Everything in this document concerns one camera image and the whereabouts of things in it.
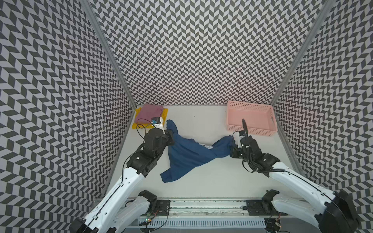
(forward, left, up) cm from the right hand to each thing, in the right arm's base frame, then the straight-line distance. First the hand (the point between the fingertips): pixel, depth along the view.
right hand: (230, 149), depth 82 cm
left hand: (+4, +33, +14) cm, 36 cm away
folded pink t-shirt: (+36, +57, -6) cm, 68 cm away
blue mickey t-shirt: (-2, +25, +2) cm, 26 cm away
